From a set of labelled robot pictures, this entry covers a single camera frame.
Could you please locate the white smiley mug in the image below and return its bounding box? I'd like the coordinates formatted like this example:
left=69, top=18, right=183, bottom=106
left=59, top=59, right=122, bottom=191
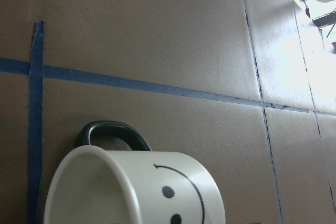
left=43, top=121, right=226, bottom=223

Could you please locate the brown paper table cover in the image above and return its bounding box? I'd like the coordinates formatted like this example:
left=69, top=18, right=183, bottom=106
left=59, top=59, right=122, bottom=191
left=1, top=0, right=335, bottom=223

